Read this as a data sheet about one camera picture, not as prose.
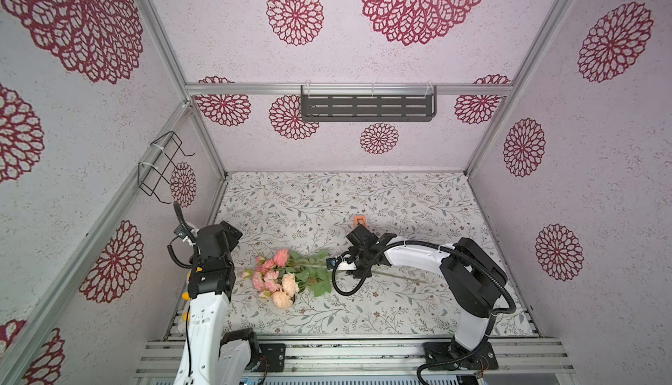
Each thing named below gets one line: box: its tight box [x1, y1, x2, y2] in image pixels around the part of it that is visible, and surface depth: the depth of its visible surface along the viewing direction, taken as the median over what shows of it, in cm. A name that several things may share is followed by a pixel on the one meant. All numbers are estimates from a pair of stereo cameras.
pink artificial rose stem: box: [251, 248, 333, 298], surface depth 86 cm
